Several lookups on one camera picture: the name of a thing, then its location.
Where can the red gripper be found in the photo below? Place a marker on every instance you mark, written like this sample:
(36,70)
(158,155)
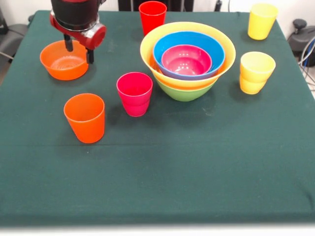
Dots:
(96,37)

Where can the small orange bowl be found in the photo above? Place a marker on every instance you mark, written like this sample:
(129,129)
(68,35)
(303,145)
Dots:
(64,72)

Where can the orange cup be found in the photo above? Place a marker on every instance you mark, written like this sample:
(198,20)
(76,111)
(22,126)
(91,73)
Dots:
(85,123)

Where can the pink bowl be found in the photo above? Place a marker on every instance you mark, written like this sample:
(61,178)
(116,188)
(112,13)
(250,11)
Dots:
(187,61)

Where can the blue bowl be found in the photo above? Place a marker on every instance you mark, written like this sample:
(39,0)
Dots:
(189,39)

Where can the large yellow-orange bowl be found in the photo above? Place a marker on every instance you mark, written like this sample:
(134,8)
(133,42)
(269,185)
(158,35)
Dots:
(187,84)

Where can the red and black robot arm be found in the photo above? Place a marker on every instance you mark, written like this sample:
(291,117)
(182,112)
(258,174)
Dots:
(73,12)

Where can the pink cup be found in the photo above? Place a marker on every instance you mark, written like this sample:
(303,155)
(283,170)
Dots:
(134,104)

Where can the red cup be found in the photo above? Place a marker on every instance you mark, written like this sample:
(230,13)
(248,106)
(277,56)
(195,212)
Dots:
(152,17)

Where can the green bowl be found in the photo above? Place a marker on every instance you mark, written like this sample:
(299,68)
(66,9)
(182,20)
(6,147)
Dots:
(185,94)

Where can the dark green table cloth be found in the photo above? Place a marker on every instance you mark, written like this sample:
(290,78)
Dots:
(172,159)

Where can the amber yellow cup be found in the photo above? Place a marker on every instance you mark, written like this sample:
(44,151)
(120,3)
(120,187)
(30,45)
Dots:
(256,73)

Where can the bright yellow cup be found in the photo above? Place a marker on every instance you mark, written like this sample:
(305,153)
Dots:
(261,27)

